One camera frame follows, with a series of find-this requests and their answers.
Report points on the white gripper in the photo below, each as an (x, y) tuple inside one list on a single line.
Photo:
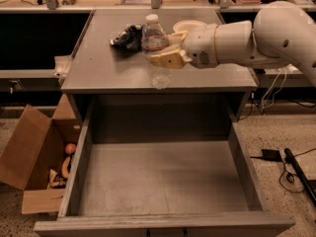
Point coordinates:
[(199, 45)]

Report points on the clear plastic water bottle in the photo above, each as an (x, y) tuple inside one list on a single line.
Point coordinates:
[(154, 38)]

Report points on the orange ball in box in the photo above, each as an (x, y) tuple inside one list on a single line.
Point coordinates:
[(70, 148)]

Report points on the grey open top drawer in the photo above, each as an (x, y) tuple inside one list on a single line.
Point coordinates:
[(162, 170)]

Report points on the black pole on floor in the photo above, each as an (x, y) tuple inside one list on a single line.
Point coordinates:
[(309, 185)]

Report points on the banana toy in box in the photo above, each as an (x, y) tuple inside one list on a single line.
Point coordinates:
[(64, 167)]

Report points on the grey cabinet with top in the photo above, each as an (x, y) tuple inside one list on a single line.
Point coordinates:
[(124, 79)]

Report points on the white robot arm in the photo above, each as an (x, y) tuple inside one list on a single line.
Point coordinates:
[(281, 34)]

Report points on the white paper bowl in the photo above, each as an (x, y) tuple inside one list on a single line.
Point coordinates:
[(187, 25)]

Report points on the black power adapter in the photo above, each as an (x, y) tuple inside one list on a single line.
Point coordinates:
[(269, 155)]

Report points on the brown cardboard box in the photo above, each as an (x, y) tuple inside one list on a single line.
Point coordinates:
[(32, 159)]

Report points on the blue crumpled chip bag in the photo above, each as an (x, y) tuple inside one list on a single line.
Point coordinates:
[(130, 38)]

